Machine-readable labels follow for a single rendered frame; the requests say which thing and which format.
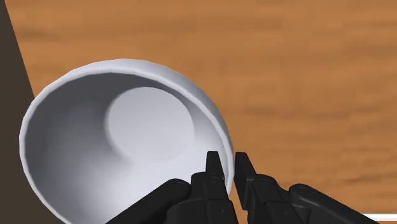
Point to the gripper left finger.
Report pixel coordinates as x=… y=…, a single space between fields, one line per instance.
x=204 y=192

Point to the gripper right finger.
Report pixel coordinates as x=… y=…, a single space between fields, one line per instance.
x=266 y=198

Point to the white bowl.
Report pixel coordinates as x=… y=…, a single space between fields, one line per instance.
x=93 y=139

